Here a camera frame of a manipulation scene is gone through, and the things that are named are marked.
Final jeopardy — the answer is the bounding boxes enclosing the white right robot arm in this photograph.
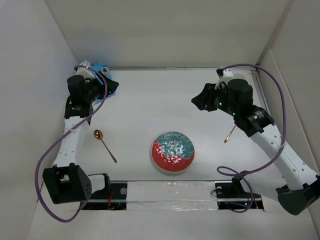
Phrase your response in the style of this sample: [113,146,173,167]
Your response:
[191,79,320,216]

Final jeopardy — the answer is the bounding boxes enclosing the pale yellow mug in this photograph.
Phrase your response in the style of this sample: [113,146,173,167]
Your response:
[233,72,251,81]

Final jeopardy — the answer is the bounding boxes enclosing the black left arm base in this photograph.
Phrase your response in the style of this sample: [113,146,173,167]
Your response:
[82,173,128,211]

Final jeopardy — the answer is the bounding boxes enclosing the copper spoon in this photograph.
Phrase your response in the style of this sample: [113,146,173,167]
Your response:
[93,129,118,163]

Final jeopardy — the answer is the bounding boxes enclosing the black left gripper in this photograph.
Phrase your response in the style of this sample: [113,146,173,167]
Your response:
[85,72,118,103]

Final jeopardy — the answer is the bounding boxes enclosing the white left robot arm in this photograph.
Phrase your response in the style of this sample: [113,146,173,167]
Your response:
[42,71,212,204]

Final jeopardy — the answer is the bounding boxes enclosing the copper fork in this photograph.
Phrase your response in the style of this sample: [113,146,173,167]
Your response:
[223,125,237,144]

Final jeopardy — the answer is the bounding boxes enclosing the blue space print cloth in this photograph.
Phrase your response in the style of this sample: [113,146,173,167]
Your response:
[91,64,116,98]

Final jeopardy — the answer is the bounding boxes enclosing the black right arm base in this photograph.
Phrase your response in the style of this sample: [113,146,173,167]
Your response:
[210,177,265,212]

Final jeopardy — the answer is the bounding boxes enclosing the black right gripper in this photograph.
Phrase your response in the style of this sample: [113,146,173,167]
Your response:
[190,82,239,117]

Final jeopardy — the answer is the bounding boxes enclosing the red and teal plate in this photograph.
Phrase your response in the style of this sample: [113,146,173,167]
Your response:
[151,131,196,174]

